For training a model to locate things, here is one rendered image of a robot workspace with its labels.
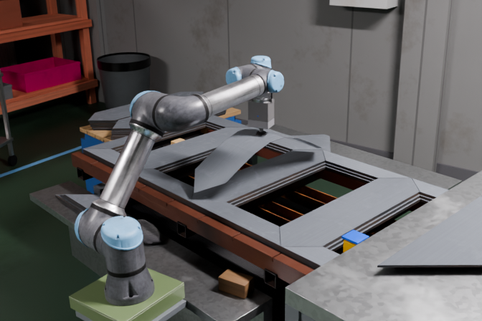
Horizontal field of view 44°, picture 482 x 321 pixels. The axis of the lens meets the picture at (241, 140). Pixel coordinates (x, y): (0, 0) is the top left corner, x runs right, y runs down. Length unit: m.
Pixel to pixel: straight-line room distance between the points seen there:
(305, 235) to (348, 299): 0.67
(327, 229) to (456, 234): 0.56
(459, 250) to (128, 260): 0.91
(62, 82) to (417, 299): 5.39
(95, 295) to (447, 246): 1.05
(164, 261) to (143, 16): 4.14
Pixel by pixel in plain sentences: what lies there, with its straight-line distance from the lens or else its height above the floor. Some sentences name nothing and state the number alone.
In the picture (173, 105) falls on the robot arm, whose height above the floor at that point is 1.27.
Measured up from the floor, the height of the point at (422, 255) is 1.07.
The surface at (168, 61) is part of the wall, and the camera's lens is 5.88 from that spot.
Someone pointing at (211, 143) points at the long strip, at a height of 0.85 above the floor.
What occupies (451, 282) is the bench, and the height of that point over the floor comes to 1.05.
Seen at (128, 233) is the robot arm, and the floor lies 0.95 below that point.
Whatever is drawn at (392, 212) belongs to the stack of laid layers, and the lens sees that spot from 2.16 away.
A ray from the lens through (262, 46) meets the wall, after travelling 5.10.
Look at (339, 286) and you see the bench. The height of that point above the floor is 1.05.
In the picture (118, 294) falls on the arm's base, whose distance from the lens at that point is 1.84.
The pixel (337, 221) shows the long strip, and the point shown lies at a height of 0.84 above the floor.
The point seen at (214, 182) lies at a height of 0.91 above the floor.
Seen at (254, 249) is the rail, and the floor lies 0.82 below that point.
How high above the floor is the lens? 1.78
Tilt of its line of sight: 20 degrees down
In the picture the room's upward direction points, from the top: 1 degrees counter-clockwise
